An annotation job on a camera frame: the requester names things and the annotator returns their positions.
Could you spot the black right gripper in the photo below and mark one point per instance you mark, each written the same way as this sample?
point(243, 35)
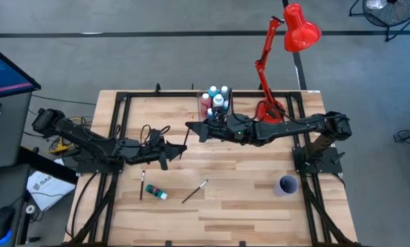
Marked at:
point(228, 128)

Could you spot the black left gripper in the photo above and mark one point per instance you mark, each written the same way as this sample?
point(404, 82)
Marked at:
point(149, 151)

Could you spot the red paint bottle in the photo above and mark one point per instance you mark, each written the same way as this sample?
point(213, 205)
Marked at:
point(205, 104)

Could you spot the white paint bottle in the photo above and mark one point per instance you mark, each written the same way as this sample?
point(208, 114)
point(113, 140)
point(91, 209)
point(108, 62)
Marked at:
point(218, 101)

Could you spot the turquoise paint bottle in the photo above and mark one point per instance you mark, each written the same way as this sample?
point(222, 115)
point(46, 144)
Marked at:
point(213, 92)

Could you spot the grey-blue paint bottle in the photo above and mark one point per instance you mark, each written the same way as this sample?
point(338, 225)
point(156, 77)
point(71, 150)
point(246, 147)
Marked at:
point(224, 92)

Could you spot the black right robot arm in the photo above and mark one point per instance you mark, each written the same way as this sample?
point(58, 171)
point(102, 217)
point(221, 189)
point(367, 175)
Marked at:
point(294, 128)

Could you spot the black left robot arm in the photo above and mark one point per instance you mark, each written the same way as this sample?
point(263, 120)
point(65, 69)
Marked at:
point(88, 144)

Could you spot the small green paint bottle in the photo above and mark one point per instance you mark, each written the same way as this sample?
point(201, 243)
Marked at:
point(155, 191)

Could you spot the clear plastic container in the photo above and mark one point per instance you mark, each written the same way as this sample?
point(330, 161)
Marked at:
point(198, 103)

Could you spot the black table clamp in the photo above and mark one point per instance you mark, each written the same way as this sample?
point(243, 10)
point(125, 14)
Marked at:
point(193, 85)
point(157, 88)

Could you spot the purple plastic cup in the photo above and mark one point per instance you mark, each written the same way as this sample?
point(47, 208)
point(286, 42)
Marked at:
point(280, 190)

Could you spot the red desk lamp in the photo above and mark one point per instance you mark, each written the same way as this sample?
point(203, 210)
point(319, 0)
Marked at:
point(299, 31)

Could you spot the white tape roll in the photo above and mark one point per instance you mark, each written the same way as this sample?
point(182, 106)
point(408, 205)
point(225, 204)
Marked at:
point(30, 209)

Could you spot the grey desk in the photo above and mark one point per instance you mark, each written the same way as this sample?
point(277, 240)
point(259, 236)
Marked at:
point(5, 137)

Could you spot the black computer mouse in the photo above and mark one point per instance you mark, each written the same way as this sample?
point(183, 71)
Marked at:
point(0, 223)

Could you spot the blue-screen computer monitor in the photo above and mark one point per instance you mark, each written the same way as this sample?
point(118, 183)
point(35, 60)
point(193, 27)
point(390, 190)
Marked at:
point(2, 73)

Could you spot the black floor fan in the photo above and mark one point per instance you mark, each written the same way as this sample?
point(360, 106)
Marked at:
point(390, 13)

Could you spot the black metal rig frame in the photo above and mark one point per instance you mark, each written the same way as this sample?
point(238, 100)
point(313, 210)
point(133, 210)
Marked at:
point(146, 94)

